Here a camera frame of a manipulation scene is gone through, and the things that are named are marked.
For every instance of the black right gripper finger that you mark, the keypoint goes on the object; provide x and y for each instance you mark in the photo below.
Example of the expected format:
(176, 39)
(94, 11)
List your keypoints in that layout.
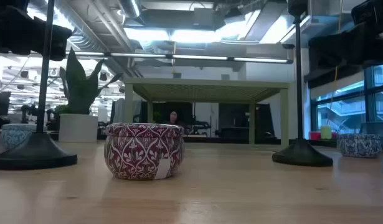
(337, 46)

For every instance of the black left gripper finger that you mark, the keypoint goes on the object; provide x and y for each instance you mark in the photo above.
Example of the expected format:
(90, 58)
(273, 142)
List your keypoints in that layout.
(62, 40)

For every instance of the dark blue white candle tin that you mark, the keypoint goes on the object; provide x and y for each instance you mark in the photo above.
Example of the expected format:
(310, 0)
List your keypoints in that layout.
(359, 145)

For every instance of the light blue patterned candle tin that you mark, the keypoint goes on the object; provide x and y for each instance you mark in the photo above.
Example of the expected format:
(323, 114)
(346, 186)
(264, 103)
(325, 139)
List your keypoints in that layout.
(15, 137)

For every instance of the black metal candlestick holder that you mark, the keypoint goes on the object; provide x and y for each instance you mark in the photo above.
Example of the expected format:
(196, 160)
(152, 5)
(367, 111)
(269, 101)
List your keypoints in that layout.
(35, 155)
(301, 155)

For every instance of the maroon white patterned candle tin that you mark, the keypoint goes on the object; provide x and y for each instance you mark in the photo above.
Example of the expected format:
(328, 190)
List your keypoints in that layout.
(135, 152)

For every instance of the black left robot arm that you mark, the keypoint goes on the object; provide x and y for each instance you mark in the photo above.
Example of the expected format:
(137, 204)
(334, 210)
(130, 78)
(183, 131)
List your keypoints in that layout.
(7, 3)

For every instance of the green snake plant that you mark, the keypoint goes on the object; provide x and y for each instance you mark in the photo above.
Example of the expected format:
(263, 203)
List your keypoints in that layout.
(77, 87)

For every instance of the pale green jar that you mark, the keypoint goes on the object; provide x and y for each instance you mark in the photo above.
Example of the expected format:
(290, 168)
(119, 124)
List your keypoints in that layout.
(326, 132)

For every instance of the white round plant pot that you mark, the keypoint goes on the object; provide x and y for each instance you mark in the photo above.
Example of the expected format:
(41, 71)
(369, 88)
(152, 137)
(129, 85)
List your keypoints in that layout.
(77, 127)

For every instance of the red storage box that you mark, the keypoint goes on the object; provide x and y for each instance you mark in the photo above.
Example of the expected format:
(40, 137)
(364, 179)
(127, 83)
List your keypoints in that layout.
(315, 136)

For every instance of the black background monitor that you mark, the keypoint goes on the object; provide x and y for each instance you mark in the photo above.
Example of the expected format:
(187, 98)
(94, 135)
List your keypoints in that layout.
(161, 110)

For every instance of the black background desk unit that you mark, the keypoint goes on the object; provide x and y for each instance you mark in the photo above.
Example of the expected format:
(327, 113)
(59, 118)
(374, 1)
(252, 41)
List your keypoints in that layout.
(234, 119)

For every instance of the green perforated metal shelf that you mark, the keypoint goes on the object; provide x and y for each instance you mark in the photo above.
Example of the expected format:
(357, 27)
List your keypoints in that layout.
(210, 84)

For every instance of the person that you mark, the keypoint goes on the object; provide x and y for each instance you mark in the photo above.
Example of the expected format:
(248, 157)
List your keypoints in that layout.
(173, 118)

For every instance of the long linear ceiling lamp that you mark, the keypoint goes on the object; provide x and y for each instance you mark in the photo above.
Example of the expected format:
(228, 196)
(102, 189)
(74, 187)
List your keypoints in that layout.
(197, 57)

